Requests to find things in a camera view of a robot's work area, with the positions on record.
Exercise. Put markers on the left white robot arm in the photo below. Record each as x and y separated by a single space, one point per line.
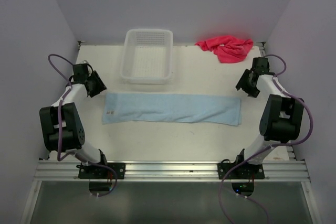
61 125

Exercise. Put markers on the pink towel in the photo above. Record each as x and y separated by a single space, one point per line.
228 49

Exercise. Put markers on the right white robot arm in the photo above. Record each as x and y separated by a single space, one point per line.
281 119

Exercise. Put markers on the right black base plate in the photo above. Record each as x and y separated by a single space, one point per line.
231 170

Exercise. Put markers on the white plastic basket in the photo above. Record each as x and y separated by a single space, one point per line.
147 56

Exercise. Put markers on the aluminium mounting rail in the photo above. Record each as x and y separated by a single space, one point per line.
275 171

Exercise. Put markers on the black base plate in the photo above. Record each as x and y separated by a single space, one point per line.
101 171
231 170

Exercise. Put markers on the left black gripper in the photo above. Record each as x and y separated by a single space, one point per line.
100 86

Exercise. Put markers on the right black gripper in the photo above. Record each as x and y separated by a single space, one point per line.
242 84

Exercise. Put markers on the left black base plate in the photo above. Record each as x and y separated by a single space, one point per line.
101 171

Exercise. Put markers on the light blue towel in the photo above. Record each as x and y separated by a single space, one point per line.
175 108

